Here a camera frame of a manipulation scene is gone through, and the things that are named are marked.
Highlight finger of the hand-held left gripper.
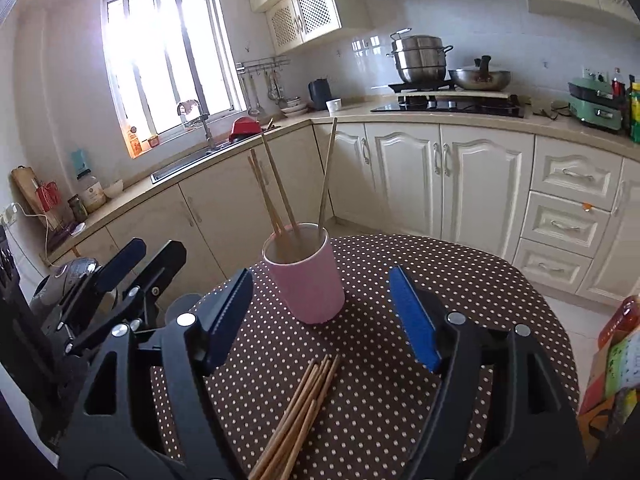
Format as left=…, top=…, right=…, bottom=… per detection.
left=64, top=239, right=187, bottom=357
left=41, top=237, right=147, bottom=334

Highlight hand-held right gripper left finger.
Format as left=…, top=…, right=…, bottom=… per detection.
left=57, top=267, right=255, bottom=480

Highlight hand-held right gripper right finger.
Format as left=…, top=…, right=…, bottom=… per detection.
left=388, top=265, right=589, bottom=480

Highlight pink cylindrical cup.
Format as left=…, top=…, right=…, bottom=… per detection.
left=262, top=222, right=347, bottom=326

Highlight row of wooden chopsticks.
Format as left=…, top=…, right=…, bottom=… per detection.
left=248, top=353, right=342, bottom=480

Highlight light wooden chopstick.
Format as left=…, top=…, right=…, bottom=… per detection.
left=246, top=155, right=283, bottom=238
left=260, top=132, right=303, bottom=243
left=317, top=116, right=339, bottom=241
left=250, top=148, right=287, bottom=236

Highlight small dark jar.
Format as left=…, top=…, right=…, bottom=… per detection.
left=67, top=193, right=89, bottom=224

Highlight large glass jar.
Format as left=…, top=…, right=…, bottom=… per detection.
left=76, top=170, right=108, bottom=214

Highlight brown polka dot tablecloth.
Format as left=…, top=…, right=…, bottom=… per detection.
left=150, top=234, right=581, bottom=480

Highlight steel kitchen sink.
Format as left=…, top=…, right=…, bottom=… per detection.
left=151, top=142, right=238, bottom=184

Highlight wooden cutting board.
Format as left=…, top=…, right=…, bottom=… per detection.
left=11, top=165, right=53, bottom=233

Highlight cream cabinet drawer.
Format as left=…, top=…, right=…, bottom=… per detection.
left=520, top=191, right=612, bottom=262
left=531, top=136, right=624, bottom=212
left=512, top=239, right=597, bottom=295

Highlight steel kitchen faucet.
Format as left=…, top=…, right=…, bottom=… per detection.
left=176, top=100, right=219, bottom=152

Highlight cream base cabinets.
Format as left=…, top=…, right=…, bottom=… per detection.
left=47, top=121, right=640, bottom=311

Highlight red kitchen container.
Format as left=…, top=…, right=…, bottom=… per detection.
left=228, top=116, right=262, bottom=144

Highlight hanging metal ladle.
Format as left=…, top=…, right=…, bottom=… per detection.
left=245, top=72, right=262, bottom=116

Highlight kitchen window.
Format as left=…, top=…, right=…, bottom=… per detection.
left=101, top=0, right=238, bottom=143

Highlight colourful printed carton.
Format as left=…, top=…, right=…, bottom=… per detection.
left=578, top=327, right=640, bottom=433

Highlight orange drink bottle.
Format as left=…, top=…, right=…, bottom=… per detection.
left=597, top=294, right=640, bottom=361

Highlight stack of white bowls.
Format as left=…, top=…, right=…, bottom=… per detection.
left=279, top=96, right=309, bottom=117

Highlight beige kitchen countertop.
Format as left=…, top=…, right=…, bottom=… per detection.
left=45, top=92, right=640, bottom=267

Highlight black gas stove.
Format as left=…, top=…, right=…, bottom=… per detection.
left=370, top=91, right=532, bottom=120

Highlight black electric kettle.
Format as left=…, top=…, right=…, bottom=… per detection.
left=307, top=77, right=334, bottom=112

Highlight steel wok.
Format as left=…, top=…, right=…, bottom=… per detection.
left=448, top=55, right=513, bottom=92

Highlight stainless steamer pot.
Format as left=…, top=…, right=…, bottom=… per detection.
left=386, top=30, right=454, bottom=85

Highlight green electric cooker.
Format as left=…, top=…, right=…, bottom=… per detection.
left=567, top=76, right=632, bottom=135

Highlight small lattice door cabinet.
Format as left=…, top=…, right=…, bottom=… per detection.
left=265, top=0, right=343, bottom=53

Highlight green bottle yellow label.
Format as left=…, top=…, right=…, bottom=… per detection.
left=627, top=80, right=640, bottom=143

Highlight wall utensil rail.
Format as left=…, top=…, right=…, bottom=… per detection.
left=235, top=56, right=292, bottom=75

